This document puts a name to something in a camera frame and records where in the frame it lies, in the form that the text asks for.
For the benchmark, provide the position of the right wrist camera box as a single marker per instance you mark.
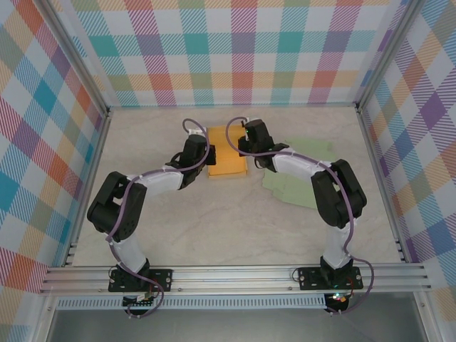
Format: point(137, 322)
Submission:
point(245, 121)

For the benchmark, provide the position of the aluminium table edge rail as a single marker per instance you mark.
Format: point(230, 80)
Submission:
point(92, 178)
point(380, 178)

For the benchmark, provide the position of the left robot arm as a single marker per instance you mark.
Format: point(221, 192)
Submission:
point(128, 253)

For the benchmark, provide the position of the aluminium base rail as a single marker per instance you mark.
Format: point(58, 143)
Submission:
point(231, 278)

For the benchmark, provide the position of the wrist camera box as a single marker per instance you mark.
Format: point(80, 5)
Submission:
point(196, 132)
point(245, 121)

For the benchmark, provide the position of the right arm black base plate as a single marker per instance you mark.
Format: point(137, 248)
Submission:
point(310, 278)

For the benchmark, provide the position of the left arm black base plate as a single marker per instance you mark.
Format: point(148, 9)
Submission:
point(162, 279)

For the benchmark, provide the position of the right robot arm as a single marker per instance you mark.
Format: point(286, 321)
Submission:
point(335, 249)

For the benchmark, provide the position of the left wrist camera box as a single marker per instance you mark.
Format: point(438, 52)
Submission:
point(196, 132)

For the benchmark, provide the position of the green paper box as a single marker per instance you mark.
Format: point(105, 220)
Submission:
point(292, 189)

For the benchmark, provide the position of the orange paper box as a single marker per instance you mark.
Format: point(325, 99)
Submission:
point(228, 153)

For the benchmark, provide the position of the grey metal panel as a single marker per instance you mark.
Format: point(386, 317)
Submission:
point(231, 326)

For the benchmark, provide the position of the aluminium frame post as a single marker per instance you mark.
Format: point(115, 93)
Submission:
point(76, 57)
point(388, 53)

